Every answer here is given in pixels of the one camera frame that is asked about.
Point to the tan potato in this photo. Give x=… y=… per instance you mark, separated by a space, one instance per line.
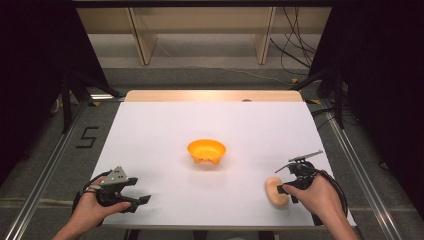
x=275 y=195

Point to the person's right hand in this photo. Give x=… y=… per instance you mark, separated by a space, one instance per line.
x=320 y=196

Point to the dark curtain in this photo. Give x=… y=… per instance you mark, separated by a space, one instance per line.
x=383 y=83
x=30 y=66

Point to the yellow tape piece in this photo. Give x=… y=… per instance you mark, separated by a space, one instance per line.
x=295 y=80
x=314 y=101
x=96 y=103

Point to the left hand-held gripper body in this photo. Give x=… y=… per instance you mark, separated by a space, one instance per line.
x=112 y=176

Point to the light wooden table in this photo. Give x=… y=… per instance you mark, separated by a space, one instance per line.
x=186 y=96

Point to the orange plastic bowl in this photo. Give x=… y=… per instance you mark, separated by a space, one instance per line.
x=206 y=150

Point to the black tripod stand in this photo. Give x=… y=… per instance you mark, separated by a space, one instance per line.
x=338 y=100
x=66 y=100

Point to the white paper sheet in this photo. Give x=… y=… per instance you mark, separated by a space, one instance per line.
x=206 y=116

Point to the aluminium floor rail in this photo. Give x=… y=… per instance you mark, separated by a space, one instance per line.
x=363 y=173
x=46 y=173

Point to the light wooden shelf unit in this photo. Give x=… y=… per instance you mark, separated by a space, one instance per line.
x=206 y=20

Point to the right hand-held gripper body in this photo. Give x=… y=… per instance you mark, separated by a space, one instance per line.
x=301 y=173

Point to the person's left hand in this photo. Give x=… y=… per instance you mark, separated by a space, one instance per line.
x=87 y=210

